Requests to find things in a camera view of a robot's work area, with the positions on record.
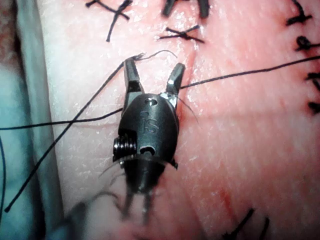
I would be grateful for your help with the blue-green cloth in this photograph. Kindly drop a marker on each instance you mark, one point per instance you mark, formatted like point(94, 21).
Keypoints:
point(15, 100)

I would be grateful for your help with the black thread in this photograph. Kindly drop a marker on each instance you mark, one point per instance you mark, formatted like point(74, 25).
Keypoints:
point(250, 72)

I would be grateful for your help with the right arm needle driver jaw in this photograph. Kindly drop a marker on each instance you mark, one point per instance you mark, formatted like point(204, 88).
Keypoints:
point(175, 80)
point(132, 77)

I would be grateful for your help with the tissue pad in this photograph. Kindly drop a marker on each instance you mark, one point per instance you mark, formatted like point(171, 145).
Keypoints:
point(237, 137)

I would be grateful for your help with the dark right arm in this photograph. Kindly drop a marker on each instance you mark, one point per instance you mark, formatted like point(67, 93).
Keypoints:
point(140, 175)

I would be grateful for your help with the black stitching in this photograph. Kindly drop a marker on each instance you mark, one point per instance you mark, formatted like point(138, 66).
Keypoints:
point(117, 12)
point(300, 19)
point(185, 35)
point(246, 220)

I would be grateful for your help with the right arm needle driver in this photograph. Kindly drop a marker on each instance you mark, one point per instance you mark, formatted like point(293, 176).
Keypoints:
point(150, 125)

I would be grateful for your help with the left arm needle driver jaw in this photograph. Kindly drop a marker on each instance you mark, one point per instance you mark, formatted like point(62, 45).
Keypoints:
point(204, 8)
point(169, 7)

